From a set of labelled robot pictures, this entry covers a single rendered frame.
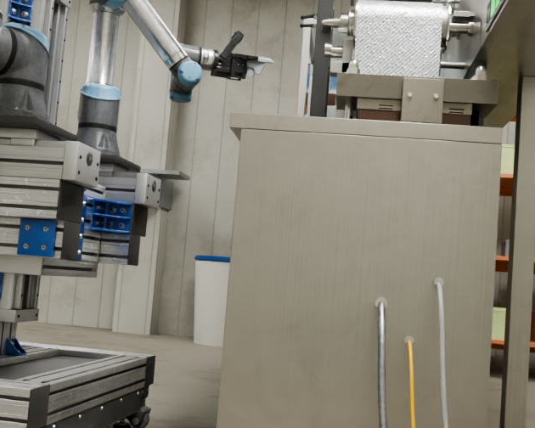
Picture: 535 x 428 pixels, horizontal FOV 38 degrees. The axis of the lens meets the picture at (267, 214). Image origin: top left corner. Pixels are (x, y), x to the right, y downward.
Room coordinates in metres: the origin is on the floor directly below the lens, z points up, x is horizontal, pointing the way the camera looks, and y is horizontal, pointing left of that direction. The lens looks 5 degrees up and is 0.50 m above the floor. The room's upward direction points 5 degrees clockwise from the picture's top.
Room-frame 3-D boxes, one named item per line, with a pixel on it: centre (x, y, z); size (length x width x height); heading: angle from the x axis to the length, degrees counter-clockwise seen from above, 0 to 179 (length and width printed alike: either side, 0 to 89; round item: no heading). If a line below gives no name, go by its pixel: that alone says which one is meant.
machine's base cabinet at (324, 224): (3.09, -0.36, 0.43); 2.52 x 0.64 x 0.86; 174
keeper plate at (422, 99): (1.87, -0.36, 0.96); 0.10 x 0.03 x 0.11; 84
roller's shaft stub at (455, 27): (2.13, -0.50, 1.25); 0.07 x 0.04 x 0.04; 84
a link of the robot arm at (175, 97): (2.50, 0.32, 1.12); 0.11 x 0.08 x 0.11; 16
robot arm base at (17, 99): (1.83, 0.62, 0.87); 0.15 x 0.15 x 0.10
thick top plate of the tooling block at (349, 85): (1.96, -0.36, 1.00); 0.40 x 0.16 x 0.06; 84
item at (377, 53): (2.09, -0.32, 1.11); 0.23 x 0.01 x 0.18; 84
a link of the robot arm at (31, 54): (1.83, 0.63, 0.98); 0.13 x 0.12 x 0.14; 144
